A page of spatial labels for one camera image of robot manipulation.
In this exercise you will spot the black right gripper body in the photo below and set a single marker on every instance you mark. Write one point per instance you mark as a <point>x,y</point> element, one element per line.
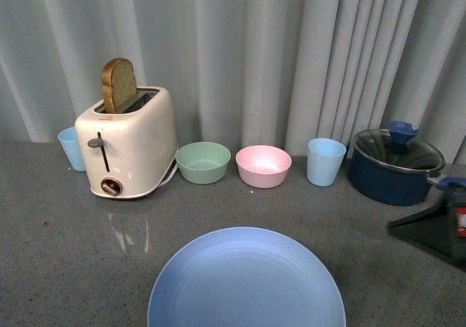
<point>453,223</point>

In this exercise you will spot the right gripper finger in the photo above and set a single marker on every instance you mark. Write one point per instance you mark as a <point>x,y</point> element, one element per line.
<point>427,230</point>

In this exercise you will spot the blue plate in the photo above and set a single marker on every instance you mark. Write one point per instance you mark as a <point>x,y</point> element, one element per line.
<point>245,276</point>

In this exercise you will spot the dark blue saucepan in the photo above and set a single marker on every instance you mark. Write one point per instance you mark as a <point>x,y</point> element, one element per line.
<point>388,186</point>

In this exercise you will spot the glass pot lid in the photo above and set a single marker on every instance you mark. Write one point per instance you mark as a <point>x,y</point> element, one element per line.
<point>398,148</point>

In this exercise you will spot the pink bowl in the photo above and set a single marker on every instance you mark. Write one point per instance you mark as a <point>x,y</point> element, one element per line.
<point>263,166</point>

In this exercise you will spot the green bowl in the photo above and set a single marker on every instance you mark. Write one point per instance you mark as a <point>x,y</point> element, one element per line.
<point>203,162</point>

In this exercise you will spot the grey curtain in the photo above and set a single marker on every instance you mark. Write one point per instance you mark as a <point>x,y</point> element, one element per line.
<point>243,72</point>

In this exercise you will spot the cream white toaster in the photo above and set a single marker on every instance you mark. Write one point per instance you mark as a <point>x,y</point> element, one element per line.
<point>127,155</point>

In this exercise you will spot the brown bread slice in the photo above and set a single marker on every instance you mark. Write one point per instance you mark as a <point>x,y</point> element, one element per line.
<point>118,84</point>

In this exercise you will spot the light blue cup behind toaster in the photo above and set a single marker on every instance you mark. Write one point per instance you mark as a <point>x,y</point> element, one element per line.
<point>70,145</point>

